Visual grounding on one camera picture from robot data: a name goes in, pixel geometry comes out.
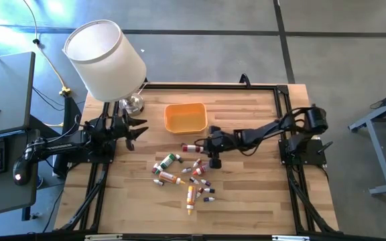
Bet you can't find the dark grey desk top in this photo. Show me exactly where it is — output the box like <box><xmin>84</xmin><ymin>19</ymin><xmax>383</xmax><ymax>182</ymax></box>
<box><xmin>0</xmin><ymin>129</ymin><xmax>42</xmax><ymax>219</ymax></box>

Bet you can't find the black aluminium table frame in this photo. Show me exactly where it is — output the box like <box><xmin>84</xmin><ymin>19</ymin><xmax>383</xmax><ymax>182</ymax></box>
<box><xmin>54</xmin><ymin>82</ymin><xmax>341</xmax><ymax>237</ymax></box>

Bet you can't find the yellow cable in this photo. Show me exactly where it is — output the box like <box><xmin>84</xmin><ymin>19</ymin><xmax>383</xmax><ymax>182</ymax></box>
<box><xmin>23</xmin><ymin>0</ymin><xmax>72</xmax><ymax>98</ymax></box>

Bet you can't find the black computer mouse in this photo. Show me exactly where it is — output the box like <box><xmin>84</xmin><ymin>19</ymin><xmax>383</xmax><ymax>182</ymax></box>
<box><xmin>13</xmin><ymin>160</ymin><xmax>32</xmax><ymax>187</ymax></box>

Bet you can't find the light grey desk top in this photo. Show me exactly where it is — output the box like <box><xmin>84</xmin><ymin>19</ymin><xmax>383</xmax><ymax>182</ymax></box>
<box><xmin>0</xmin><ymin>52</ymin><xmax>36</xmax><ymax>139</ymax></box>

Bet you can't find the large green coloring bottle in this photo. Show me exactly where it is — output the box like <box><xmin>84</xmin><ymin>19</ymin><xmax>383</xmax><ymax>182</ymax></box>
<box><xmin>159</xmin><ymin>153</ymin><xmax>177</xmax><ymax>171</ymax></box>

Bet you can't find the yellow plastic bin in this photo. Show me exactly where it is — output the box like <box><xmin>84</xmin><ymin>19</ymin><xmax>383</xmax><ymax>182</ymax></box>
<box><xmin>164</xmin><ymin>102</ymin><xmax>208</xmax><ymax>135</ymax></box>

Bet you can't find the large dark red coloring bottle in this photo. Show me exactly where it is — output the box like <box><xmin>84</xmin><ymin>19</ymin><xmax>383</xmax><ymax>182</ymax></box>
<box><xmin>182</xmin><ymin>143</ymin><xmax>204</xmax><ymax>153</ymax></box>

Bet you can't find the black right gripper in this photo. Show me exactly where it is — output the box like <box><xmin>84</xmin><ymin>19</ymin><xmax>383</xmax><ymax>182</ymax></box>
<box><xmin>202</xmin><ymin>126</ymin><xmax>236</xmax><ymax>169</ymax></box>

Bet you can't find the white shade silver table lamp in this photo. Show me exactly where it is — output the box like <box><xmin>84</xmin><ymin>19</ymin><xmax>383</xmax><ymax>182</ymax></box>
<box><xmin>62</xmin><ymin>19</ymin><xmax>147</xmax><ymax>117</ymax></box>

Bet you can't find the silver metal bracket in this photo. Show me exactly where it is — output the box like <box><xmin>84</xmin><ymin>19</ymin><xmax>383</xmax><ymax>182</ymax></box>
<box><xmin>84</xmin><ymin>234</ymin><xmax>123</xmax><ymax>241</ymax></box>
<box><xmin>272</xmin><ymin>234</ymin><xmax>310</xmax><ymax>241</ymax></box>

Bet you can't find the large orange coloring bottle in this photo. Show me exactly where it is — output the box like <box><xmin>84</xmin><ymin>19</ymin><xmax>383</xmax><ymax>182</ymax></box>
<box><xmin>158</xmin><ymin>171</ymin><xmax>186</xmax><ymax>185</ymax></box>

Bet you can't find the large yellow coloring bottle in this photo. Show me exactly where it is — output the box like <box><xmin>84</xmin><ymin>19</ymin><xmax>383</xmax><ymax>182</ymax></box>
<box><xmin>186</xmin><ymin>185</ymin><xmax>197</xmax><ymax>216</ymax></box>

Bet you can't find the black desk support leg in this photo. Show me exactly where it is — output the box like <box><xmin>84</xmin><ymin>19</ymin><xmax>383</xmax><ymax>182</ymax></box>
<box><xmin>28</xmin><ymin>96</ymin><xmax>82</xmax><ymax>178</ymax></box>

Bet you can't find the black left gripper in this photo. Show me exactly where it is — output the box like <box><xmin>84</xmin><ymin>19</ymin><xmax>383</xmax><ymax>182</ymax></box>
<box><xmin>111</xmin><ymin>113</ymin><xmax>149</xmax><ymax>152</ymax></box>

